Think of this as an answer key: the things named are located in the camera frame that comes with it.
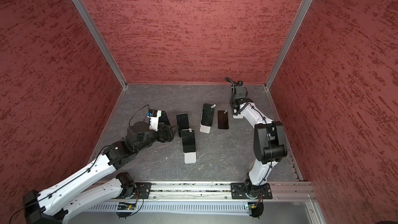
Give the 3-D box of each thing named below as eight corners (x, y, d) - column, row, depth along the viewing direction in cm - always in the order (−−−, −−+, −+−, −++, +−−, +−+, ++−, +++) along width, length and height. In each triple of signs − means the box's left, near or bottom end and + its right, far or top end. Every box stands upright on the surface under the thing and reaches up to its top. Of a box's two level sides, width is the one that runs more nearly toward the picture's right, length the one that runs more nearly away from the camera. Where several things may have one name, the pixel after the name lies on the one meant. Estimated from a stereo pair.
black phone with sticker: (201, 127, 99) (200, 114, 86) (203, 116, 104) (204, 102, 92) (211, 129, 98) (212, 116, 86) (213, 118, 103) (215, 104, 91)
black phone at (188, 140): (183, 154, 88) (179, 143, 75) (184, 141, 92) (181, 129, 80) (195, 154, 88) (194, 143, 75) (195, 141, 92) (194, 129, 80)
